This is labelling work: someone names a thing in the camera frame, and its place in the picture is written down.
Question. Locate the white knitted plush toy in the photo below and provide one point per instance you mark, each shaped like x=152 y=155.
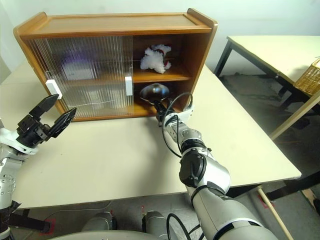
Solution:
x=152 y=61

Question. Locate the brown cardboard scrap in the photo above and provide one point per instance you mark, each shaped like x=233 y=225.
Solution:
x=312 y=197

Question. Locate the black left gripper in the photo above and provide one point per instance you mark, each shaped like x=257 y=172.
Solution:
x=31 y=132

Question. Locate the grey robot torso rim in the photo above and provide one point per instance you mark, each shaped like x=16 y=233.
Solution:
x=105 y=236

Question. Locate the wicker basket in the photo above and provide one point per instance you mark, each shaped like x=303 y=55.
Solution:
x=310 y=80

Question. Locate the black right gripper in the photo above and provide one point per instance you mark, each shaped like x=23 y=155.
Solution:
x=163 y=117

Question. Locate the grey rounded robot knee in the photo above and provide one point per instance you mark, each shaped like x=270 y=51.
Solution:
x=153 y=221

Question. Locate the ribbed clear sliding door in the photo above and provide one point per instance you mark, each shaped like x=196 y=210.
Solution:
x=127 y=55
x=37 y=62

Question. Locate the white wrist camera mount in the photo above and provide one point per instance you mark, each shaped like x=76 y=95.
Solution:
x=183 y=113
x=7 y=140

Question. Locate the purple tissue pack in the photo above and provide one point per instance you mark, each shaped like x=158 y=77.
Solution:
x=77 y=71

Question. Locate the wooden cabinet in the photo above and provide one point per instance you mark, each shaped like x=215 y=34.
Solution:
x=112 y=22

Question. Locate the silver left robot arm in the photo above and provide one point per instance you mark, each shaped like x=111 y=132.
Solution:
x=6 y=180

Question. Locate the wooden pole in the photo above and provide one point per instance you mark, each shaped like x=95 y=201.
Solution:
x=275 y=215
x=295 y=118

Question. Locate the beige side table black legs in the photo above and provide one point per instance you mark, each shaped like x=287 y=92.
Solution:
x=262 y=50

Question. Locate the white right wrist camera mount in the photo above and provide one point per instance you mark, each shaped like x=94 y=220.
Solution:
x=183 y=113

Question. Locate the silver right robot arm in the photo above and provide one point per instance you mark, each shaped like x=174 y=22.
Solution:
x=215 y=175

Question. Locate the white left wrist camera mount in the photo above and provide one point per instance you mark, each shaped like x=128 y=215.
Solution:
x=7 y=140

